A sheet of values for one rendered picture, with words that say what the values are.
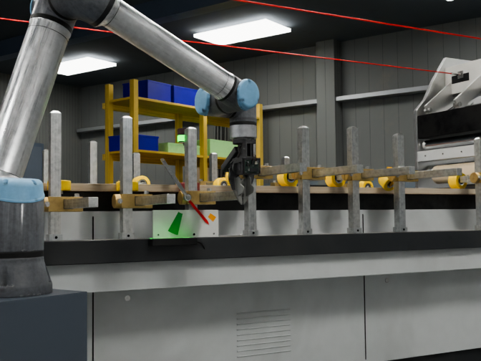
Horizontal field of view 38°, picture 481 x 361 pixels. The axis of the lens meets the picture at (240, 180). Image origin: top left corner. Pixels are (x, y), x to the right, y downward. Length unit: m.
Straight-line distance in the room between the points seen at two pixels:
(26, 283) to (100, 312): 1.06
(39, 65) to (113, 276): 0.87
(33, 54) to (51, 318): 0.70
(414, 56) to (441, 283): 6.71
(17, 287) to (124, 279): 0.90
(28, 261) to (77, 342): 0.22
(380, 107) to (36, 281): 8.72
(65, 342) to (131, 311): 1.06
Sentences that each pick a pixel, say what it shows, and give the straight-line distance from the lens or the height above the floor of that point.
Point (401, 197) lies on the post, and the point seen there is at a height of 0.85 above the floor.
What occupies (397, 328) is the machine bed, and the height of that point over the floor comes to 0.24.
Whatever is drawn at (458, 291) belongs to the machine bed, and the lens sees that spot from 3.65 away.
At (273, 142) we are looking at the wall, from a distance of 10.92.
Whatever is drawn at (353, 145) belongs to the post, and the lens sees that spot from 2.95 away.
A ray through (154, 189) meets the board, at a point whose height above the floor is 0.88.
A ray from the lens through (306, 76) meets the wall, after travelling 10.74.
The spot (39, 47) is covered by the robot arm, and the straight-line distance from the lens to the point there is 1.93.
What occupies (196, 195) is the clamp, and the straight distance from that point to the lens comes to 2.54.
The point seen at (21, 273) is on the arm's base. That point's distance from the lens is 1.64.
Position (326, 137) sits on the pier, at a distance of 10.18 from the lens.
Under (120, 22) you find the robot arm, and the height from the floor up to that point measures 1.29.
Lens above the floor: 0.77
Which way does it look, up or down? 3 degrees up
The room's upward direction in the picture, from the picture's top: 1 degrees counter-clockwise
